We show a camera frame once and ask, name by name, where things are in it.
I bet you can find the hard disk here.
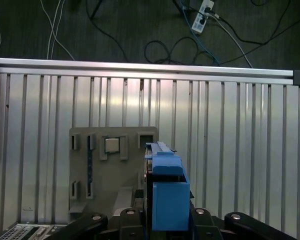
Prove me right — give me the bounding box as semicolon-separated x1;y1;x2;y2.
143;141;191;232

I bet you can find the silver CPU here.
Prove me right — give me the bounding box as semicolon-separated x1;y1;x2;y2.
104;137;121;153

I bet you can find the blue floor cable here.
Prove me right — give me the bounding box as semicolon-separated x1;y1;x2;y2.
178;0;222;66

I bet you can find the white floor cable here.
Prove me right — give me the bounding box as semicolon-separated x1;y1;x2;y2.
46;0;66;60
39;0;76;61

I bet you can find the black PC case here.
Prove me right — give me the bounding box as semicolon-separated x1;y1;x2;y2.
0;222;74;240

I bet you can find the black floor cable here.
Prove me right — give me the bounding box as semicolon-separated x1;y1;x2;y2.
86;0;217;66

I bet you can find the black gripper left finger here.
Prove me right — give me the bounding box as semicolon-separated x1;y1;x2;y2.
47;189;153;240

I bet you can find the white power strip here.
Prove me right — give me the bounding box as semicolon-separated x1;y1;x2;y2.
190;0;216;35

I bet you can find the grey parts rack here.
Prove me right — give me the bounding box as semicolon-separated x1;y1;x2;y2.
68;126;158;219

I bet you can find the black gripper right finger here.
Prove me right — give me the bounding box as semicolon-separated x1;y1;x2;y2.
187;191;299;240

